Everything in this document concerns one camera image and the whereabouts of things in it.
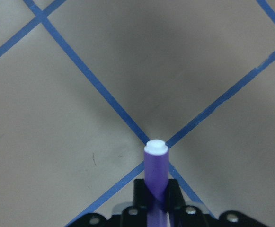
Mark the purple pen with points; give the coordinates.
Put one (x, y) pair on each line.
(156, 159)

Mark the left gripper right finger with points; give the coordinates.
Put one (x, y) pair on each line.
(191, 214)

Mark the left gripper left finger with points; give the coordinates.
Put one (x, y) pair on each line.
(130, 214)

